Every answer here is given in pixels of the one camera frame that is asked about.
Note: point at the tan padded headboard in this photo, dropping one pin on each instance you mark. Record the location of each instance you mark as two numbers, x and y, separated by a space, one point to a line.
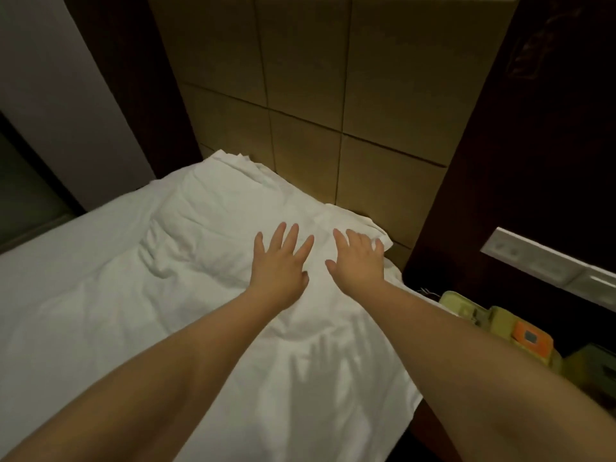
366 81

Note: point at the person's left hand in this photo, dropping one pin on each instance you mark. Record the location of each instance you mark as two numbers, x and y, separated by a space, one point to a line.
279 269

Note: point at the person's right forearm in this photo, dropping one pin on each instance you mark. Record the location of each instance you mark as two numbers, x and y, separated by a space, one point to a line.
500 380

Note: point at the white duvet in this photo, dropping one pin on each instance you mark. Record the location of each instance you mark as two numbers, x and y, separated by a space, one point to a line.
144 284

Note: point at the person's left forearm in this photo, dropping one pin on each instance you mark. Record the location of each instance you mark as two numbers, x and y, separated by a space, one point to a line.
144 389

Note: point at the beige telephone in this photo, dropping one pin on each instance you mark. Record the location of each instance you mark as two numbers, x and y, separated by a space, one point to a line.
500 327

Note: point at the person's right hand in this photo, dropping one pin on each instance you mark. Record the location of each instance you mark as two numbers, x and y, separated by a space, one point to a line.
358 264

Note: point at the dark tissue box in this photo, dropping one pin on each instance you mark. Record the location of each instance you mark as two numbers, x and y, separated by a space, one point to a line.
592 370

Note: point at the white wall switch panel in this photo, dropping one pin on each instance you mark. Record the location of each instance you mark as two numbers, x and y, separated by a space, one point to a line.
553 264

